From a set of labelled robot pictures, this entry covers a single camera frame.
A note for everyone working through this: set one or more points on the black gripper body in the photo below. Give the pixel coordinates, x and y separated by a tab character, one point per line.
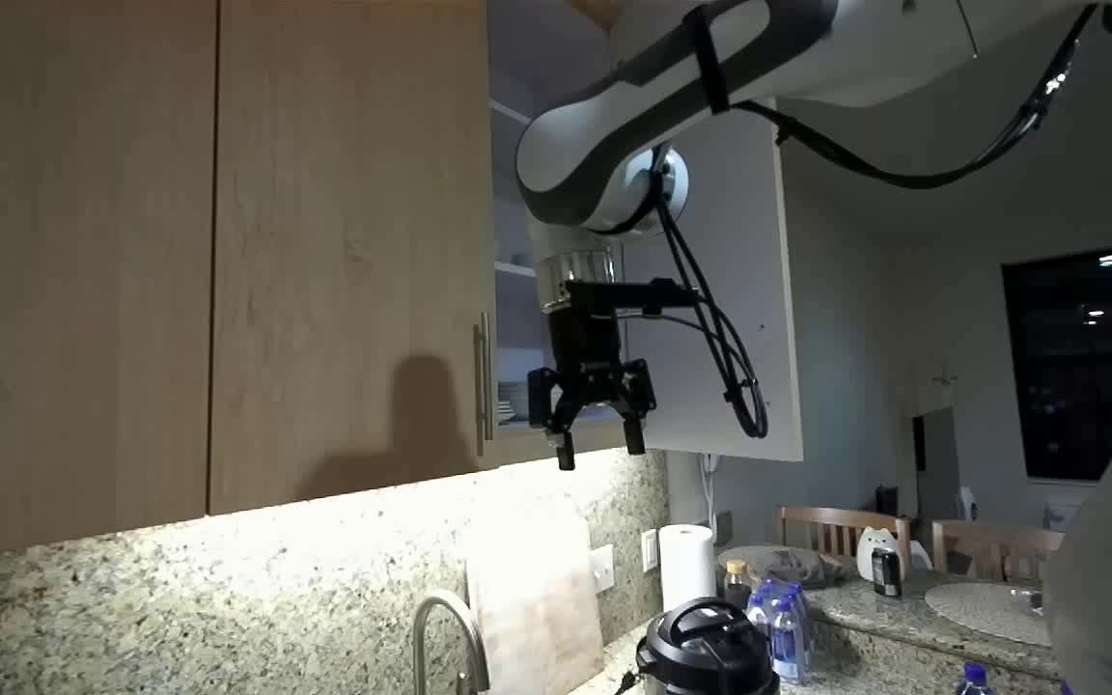
589	340

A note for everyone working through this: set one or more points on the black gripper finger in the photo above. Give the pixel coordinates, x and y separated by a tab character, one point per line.
548	396
637	390

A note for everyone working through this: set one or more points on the white paper towel roll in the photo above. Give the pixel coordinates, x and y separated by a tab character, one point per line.
687	566

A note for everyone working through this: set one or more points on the wooden cutting board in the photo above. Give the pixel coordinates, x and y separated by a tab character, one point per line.
538	603

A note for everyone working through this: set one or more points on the dark bottle orange cap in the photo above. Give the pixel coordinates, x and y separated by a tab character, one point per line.
734	583

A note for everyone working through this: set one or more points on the wooden slat back chair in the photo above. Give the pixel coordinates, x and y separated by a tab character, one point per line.
839	515
994	531

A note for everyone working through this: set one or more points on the round woven placemat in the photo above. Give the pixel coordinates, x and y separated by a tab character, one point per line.
814	566
983	611

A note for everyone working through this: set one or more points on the black pressure cooker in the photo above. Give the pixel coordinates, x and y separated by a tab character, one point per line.
705	650

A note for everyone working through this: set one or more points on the water bottle pack blue caps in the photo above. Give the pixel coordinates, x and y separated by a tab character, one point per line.
781	629

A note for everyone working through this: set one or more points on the steel kitchen faucet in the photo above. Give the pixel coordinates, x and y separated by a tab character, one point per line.
419	643

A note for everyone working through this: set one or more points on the dark narrow doorway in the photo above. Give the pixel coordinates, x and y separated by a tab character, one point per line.
937	466

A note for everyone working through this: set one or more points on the dark window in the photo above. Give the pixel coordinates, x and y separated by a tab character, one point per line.
1072	360

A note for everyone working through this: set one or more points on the single blue cap water bottle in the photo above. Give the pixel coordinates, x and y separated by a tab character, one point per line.
973	681

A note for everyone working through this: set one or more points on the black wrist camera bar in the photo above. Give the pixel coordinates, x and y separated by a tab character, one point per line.
635	294

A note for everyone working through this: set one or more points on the wall cabinet body with shelves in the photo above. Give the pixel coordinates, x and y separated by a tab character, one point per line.
509	311

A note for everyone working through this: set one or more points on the white wall outlet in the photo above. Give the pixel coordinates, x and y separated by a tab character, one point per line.
651	551
603	567

